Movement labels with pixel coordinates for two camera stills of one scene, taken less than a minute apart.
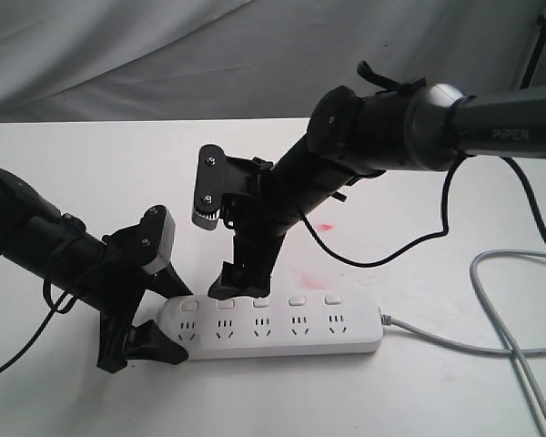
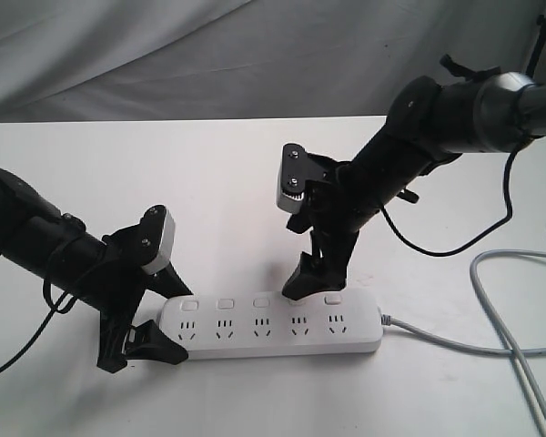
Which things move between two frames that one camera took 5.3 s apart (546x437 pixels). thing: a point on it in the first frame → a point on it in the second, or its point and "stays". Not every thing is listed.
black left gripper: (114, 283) stays
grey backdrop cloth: (236, 60) stays
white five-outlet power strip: (207, 327) stays
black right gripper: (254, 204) → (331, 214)
